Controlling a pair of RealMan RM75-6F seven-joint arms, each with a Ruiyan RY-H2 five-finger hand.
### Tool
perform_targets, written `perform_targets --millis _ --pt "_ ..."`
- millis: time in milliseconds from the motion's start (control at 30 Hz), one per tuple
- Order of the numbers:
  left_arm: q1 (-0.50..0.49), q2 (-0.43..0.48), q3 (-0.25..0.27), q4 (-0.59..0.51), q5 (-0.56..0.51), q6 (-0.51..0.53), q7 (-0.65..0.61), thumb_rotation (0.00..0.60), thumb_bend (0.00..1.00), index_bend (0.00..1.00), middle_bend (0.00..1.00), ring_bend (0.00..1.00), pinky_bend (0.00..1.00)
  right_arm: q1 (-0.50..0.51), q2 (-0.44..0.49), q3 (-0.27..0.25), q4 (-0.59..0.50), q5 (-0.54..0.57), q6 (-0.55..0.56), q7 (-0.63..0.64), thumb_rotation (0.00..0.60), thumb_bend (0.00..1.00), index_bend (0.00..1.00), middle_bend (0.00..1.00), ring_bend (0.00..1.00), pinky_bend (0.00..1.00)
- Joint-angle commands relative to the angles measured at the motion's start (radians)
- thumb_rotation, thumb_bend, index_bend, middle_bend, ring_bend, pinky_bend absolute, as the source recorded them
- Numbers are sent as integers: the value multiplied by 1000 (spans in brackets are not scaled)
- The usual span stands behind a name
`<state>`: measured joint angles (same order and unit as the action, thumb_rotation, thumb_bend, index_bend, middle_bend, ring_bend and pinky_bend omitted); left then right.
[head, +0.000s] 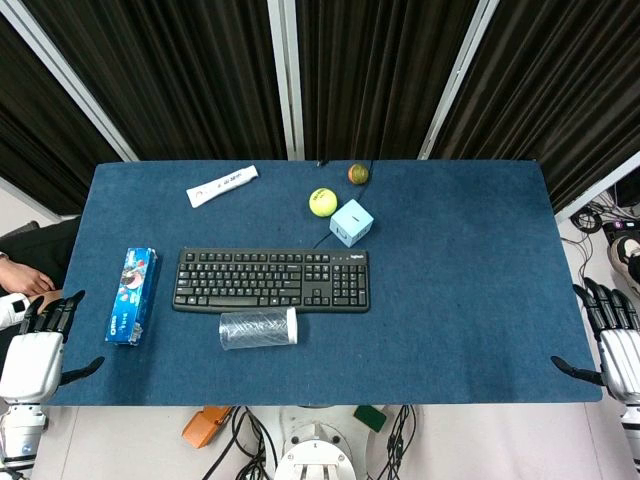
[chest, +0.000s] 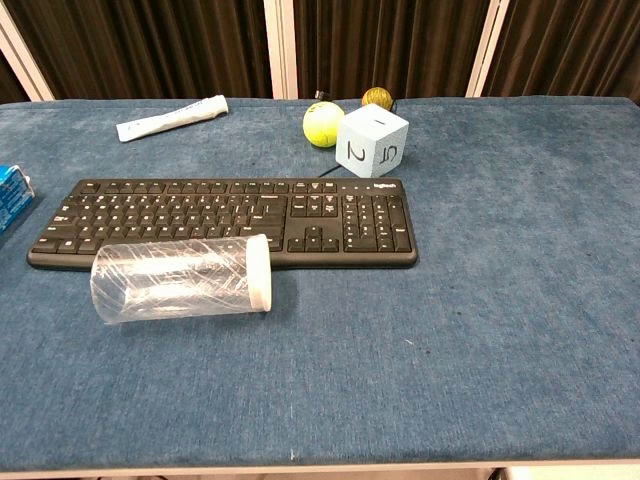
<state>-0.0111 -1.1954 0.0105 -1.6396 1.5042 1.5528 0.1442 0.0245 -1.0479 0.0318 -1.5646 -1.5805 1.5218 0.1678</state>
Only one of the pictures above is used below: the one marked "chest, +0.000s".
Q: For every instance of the black Logitech keyboard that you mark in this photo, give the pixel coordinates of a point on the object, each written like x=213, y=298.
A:
x=320, y=220

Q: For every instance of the light blue numbered foam cube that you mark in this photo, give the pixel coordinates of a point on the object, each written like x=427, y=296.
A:
x=371, y=142

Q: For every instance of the yellow-green tennis ball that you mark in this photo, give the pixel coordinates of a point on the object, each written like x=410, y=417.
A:
x=322, y=124

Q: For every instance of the blue cloth table cover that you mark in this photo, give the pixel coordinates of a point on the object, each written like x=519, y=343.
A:
x=450, y=300

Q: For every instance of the clear plastic jar white lid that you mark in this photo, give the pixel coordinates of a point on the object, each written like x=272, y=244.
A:
x=175, y=280

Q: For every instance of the dark yellow yarn ball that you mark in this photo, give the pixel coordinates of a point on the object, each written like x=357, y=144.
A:
x=376, y=96

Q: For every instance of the white toothpaste tube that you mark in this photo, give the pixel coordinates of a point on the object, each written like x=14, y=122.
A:
x=170, y=118

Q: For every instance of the dark brown curtain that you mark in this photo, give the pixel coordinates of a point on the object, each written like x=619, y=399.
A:
x=150, y=45

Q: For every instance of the blue printed carton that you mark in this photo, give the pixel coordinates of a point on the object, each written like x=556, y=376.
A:
x=12, y=197

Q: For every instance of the white frame post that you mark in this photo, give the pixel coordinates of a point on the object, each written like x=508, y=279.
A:
x=486, y=47
x=281, y=47
x=22, y=55

